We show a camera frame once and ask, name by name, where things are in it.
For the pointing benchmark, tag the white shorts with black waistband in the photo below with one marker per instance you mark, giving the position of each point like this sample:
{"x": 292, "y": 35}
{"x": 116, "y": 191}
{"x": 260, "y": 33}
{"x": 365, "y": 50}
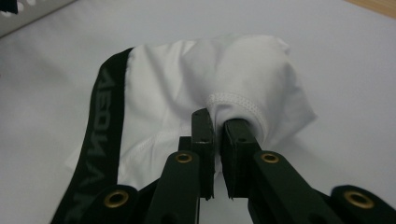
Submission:
{"x": 174, "y": 81}

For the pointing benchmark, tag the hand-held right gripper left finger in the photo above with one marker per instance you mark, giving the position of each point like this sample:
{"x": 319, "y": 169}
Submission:
{"x": 205, "y": 149}

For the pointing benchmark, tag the white perforated plastic basket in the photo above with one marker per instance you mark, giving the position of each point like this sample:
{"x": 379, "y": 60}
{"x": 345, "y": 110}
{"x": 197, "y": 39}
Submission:
{"x": 28, "y": 18}

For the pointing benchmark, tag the wooden table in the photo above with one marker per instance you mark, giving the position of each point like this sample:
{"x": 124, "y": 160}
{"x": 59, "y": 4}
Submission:
{"x": 379, "y": 6}

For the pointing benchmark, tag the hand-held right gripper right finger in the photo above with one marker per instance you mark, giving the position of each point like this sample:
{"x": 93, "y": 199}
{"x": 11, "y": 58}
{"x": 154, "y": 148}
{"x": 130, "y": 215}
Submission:
{"x": 236, "y": 161}

